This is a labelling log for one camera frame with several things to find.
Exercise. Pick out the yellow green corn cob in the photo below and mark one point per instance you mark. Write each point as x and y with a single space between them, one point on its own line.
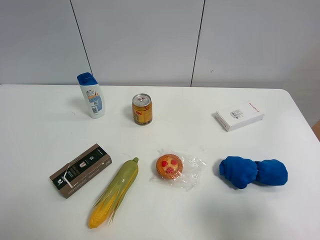
112 197

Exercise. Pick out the gold drink can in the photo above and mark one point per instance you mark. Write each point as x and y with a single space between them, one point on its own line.
142 109

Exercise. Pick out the fruit tart in plastic wrap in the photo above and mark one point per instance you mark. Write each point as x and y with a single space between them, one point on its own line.
177 170

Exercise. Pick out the white blue shampoo bottle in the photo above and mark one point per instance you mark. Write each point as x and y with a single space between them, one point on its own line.
92 94

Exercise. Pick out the brown black carton box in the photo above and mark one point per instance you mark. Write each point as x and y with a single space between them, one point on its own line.
75 174

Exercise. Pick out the white cardboard box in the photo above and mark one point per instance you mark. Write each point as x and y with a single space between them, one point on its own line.
240 115

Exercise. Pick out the blue cloth bundle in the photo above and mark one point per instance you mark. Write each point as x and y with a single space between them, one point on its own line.
242 171

